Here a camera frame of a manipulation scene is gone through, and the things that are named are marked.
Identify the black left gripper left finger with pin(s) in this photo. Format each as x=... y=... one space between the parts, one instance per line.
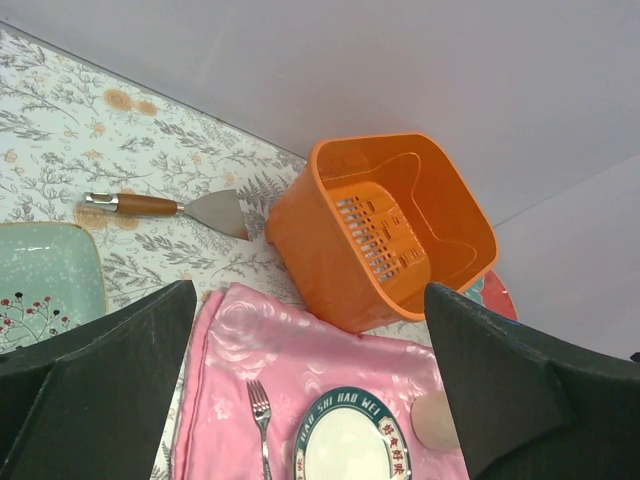
x=92 y=403

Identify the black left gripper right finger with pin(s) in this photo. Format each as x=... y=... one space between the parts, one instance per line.
x=527 y=405

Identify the red teal floral plate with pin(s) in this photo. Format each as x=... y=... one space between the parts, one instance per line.
x=490 y=292

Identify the orange plastic bin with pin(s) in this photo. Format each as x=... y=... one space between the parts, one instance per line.
x=372 y=220

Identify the beige enamel mug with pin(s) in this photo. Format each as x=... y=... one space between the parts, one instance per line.
x=433 y=423

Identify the green rectangular ceramic plate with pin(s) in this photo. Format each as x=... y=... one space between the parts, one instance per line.
x=52 y=281

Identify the silver fork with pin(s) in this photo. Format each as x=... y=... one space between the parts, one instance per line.
x=261 y=410

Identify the pink satin placemat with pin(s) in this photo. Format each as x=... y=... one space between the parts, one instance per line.
x=243 y=335

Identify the green rimmed white plate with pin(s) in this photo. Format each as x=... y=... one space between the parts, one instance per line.
x=348 y=433

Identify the wooden handled metal spatula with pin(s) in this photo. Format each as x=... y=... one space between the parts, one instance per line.
x=219 y=211

